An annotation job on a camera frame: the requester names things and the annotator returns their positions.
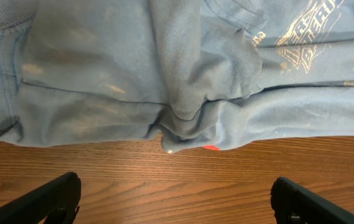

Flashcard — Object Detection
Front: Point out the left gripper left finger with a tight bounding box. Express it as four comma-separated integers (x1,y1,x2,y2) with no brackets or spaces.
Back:
0,172,82,224

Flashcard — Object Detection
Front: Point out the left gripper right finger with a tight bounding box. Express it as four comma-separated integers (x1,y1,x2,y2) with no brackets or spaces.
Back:
271,177,354,224

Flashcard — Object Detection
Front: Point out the light blue t-shirt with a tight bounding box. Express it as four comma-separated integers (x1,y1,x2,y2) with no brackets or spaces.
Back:
0,0,354,153

